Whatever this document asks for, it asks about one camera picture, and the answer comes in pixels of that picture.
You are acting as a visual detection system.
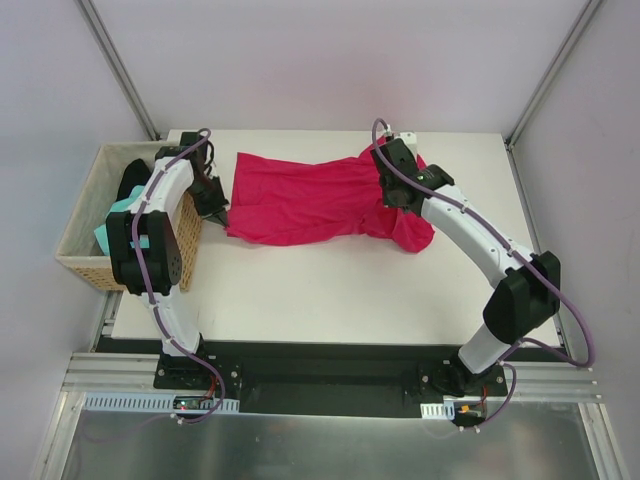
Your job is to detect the pink t shirt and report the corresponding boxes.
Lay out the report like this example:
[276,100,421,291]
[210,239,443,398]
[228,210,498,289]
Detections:
[226,147,435,254]

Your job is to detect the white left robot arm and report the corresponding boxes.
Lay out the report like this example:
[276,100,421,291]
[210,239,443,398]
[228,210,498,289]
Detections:
[105,128,230,389]

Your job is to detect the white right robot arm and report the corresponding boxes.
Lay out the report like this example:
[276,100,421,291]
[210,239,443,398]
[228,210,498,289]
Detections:
[371,135,560,395]

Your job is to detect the black t shirt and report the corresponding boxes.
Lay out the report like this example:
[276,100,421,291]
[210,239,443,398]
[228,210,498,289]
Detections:
[116,158,151,201]

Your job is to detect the wicker laundry basket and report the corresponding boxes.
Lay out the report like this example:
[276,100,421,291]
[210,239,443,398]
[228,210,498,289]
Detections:
[55,141,202,292]

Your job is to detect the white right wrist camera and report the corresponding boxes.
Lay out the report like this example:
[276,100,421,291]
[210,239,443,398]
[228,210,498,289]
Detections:
[386,132,418,155]

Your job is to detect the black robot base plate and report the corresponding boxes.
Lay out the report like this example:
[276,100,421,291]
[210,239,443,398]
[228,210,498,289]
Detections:
[153,341,507,418]

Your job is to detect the left aluminium frame post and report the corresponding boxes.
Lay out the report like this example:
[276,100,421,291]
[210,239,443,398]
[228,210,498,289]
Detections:
[74,0,161,140]

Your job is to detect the aluminium frame post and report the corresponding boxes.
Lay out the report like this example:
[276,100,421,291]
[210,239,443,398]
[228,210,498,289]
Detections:
[504,0,605,152]
[74,0,161,140]

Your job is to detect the right white cable duct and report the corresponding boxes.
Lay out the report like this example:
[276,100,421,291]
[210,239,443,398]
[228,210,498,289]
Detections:
[420,402,455,421]

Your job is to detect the white cable duct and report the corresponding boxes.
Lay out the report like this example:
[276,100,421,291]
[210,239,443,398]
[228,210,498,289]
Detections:
[84,393,217,416]
[420,402,455,421]

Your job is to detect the left white cable duct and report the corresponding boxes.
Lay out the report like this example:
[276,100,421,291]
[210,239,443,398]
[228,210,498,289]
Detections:
[84,393,217,416]

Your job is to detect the right aluminium frame post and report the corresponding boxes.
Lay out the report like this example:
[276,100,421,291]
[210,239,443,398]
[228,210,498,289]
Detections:
[504,0,605,152]

